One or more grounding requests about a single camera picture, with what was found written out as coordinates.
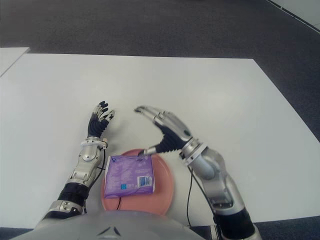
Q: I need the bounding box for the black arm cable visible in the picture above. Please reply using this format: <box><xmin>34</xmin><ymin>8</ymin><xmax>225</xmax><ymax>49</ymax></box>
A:
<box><xmin>82</xmin><ymin>146</ymin><xmax>121</xmax><ymax>213</ymax></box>
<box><xmin>186</xmin><ymin>167</ymin><xmax>218</xmax><ymax>228</ymax></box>

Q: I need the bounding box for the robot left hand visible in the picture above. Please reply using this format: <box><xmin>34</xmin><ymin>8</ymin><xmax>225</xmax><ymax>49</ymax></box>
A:
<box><xmin>86</xmin><ymin>100</ymin><xmax>116</xmax><ymax>138</ymax></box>

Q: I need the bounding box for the white distant table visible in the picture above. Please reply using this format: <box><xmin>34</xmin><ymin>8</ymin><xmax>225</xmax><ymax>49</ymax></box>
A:
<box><xmin>264</xmin><ymin>0</ymin><xmax>320</xmax><ymax>33</ymax></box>

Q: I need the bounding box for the white side table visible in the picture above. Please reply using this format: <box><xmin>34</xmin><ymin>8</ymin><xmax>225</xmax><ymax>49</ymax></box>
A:
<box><xmin>0</xmin><ymin>46</ymin><xmax>31</xmax><ymax>77</ymax></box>

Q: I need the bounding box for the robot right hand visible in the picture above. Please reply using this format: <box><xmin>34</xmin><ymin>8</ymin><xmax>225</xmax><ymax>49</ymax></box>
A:
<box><xmin>134</xmin><ymin>104</ymin><xmax>195</xmax><ymax>157</ymax></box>

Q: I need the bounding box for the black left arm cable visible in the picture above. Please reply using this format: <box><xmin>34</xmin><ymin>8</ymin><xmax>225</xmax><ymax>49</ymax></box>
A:
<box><xmin>82</xmin><ymin>146</ymin><xmax>121</xmax><ymax>213</ymax></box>

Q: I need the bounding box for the pink round plate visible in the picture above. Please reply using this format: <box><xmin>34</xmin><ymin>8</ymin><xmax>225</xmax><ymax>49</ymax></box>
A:
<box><xmin>100</xmin><ymin>148</ymin><xmax>175</xmax><ymax>216</ymax></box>

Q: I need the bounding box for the purple tissue paper pack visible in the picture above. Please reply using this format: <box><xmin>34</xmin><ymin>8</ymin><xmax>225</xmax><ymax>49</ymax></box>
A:
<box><xmin>103</xmin><ymin>154</ymin><xmax>156</xmax><ymax>200</ymax></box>

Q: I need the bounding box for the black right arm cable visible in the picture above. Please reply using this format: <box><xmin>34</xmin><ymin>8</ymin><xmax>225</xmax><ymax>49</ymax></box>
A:
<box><xmin>186</xmin><ymin>167</ymin><xmax>218</xmax><ymax>228</ymax></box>

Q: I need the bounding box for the grey robot torso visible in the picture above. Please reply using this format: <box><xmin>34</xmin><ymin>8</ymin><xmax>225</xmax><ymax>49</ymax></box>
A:
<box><xmin>7</xmin><ymin>209</ymin><xmax>216</xmax><ymax>240</ymax></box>

